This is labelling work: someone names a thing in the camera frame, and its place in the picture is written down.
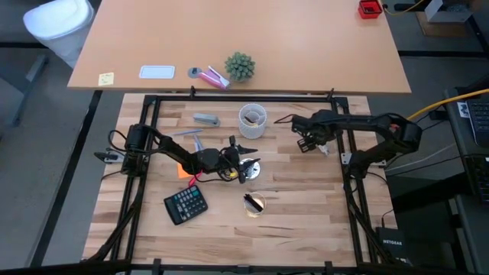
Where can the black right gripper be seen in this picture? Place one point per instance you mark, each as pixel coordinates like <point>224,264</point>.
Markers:
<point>317,126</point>

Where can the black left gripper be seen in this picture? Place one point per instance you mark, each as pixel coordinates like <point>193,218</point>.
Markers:
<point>214,160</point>

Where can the white ribbed pen cup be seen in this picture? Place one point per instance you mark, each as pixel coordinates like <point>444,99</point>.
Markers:
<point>253,133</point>

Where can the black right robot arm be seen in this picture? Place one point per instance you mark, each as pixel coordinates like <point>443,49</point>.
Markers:
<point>382,122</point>

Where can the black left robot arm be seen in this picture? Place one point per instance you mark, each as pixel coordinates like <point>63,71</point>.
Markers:
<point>172,149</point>

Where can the long black white stick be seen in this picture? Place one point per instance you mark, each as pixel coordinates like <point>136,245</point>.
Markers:
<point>254,203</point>

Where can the blue pen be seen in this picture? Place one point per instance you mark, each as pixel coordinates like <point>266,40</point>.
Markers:
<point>187,132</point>
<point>198,143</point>

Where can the grey stapler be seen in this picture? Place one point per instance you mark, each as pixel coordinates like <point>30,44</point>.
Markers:
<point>206,119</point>

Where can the black calculator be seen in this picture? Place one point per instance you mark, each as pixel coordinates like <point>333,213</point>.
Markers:
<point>186,205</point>

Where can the pink stapler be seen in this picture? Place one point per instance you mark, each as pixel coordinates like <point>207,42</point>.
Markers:
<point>214,79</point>

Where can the green succulent plant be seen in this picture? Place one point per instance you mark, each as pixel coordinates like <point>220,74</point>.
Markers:
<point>240,66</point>

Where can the beige wooden desk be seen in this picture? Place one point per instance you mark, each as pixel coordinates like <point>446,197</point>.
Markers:
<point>267,38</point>

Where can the white rectangular card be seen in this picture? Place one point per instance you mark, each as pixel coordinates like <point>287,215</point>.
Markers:
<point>156,72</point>

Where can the black Netgear network box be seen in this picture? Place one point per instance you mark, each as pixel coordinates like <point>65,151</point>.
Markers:
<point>391,242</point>

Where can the black power adapter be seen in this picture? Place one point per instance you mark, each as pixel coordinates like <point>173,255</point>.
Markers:
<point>438,114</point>

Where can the red box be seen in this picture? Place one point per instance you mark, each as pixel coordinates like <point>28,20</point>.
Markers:
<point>370,9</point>

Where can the yellow sticky note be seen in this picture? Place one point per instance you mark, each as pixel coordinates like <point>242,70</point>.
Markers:
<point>106,79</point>

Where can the black laptop keyboard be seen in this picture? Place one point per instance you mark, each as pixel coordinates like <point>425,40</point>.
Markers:
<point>479,122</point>

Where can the brown cardboard box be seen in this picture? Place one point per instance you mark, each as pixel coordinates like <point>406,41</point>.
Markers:
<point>439,30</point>

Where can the light grey open box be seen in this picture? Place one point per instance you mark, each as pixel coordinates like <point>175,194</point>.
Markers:
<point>447,16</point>

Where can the grey furniture leg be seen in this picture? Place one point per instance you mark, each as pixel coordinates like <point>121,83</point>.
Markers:
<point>34,72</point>

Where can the white trash bin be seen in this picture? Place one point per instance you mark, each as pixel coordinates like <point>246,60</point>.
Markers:
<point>57,23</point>

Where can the black aluminium table frame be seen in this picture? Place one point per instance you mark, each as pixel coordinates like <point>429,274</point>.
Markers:
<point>244,98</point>

